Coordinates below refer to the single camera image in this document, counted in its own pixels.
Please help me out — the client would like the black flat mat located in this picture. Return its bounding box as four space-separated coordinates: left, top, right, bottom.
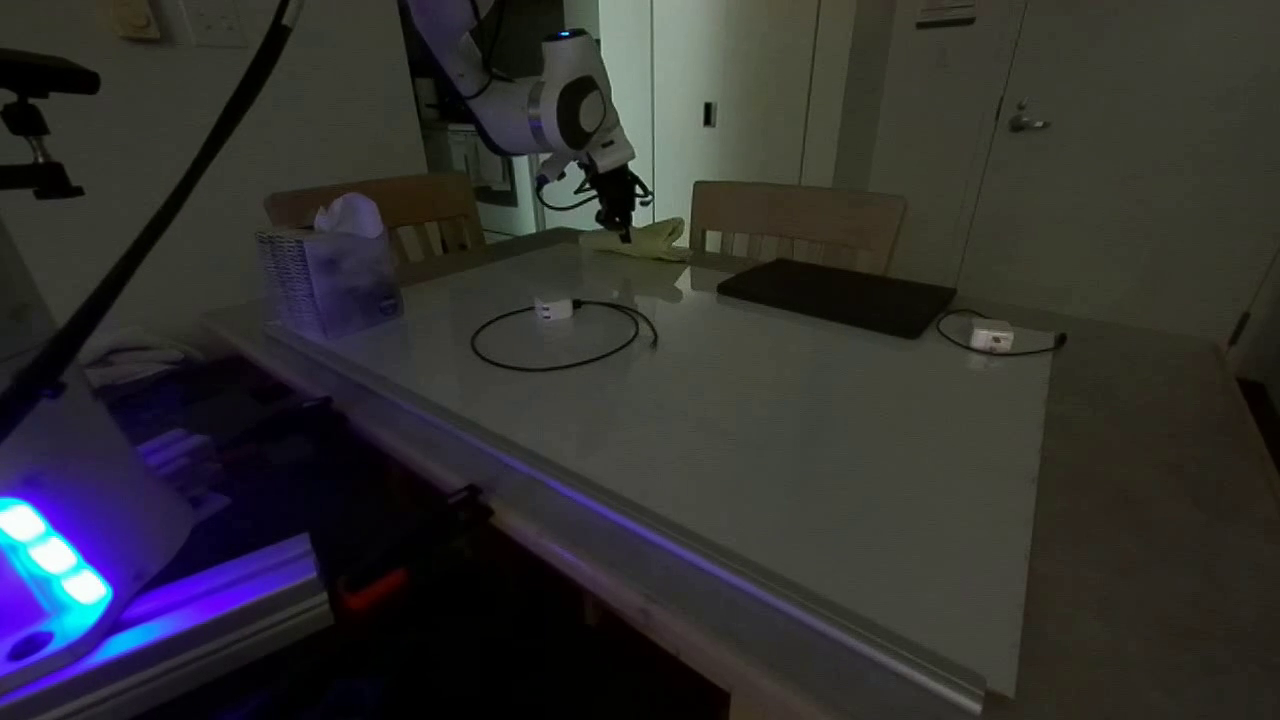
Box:
710 254 959 345

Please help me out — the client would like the robot base with purple lights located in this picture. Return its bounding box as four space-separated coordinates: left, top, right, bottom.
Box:
0 377 201 671

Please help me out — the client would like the yellow wall note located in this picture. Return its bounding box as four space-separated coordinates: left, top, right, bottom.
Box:
100 0 166 45

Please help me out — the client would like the white closet door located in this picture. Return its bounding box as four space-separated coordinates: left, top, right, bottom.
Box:
652 0 859 244

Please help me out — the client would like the white tissue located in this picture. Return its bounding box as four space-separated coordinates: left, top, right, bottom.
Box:
308 186 393 246

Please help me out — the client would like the black camera on tripod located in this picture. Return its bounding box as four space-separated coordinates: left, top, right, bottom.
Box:
0 45 103 204

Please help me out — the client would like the yellow cloth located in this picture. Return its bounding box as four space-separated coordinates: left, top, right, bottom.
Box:
597 216 700 272

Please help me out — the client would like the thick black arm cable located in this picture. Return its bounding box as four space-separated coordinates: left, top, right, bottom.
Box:
0 0 301 450

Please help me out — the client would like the wooden chair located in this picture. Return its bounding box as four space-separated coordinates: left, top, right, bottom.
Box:
688 176 913 278
259 170 488 289

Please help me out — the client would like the white board table cover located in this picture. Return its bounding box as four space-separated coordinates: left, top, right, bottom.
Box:
255 235 1073 713

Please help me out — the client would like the white door sign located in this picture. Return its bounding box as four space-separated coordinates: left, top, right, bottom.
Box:
906 0 983 35

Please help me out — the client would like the aluminium rail frame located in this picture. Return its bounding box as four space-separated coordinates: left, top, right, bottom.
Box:
0 531 336 720

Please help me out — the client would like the grey room door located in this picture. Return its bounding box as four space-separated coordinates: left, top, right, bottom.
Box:
957 0 1280 347

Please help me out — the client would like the black cable loop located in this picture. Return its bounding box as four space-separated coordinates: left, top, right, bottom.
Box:
462 295 662 377

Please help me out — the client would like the metal door lever handle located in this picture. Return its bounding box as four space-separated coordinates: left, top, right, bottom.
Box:
1003 98 1055 141

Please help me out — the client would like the red clamp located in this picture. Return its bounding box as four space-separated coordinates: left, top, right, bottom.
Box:
328 478 491 621

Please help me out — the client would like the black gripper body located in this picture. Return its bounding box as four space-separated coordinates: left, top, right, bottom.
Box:
579 156 659 216

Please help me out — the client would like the small white power adapter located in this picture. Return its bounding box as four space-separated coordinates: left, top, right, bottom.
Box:
964 321 1018 357

